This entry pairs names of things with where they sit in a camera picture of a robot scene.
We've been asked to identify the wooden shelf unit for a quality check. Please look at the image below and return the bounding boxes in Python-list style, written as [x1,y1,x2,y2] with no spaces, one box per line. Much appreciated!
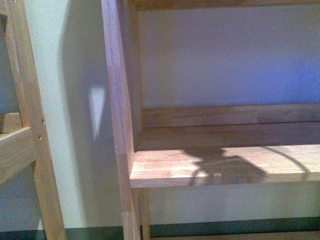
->
[101,0,320,240]

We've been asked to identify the wooden rack left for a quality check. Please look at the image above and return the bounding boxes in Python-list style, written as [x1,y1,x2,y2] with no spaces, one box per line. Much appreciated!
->
[0,0,67,240]

